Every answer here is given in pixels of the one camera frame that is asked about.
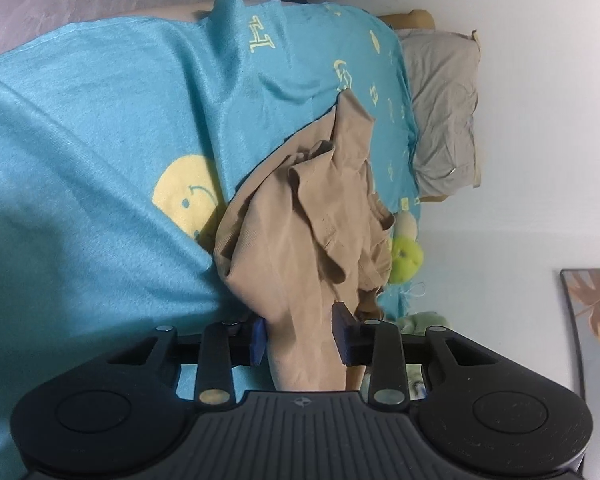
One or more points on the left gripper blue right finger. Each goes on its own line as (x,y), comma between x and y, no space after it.
(377,345)

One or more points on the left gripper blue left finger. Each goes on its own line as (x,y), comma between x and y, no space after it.
(223,346)

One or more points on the tan brown garment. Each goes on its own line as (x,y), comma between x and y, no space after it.
(305,230)

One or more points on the light green dinosaur blanket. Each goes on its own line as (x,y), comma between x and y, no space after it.
(418,323)

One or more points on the green turtle plush toy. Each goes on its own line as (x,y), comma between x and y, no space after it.
(406,253)

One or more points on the teal patterned bed sheet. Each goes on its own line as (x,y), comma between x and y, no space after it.
(120,140)

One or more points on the grey pillow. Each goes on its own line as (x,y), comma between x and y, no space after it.
(442,69)

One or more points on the leaf picture frame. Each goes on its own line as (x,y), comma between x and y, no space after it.
(582,291)

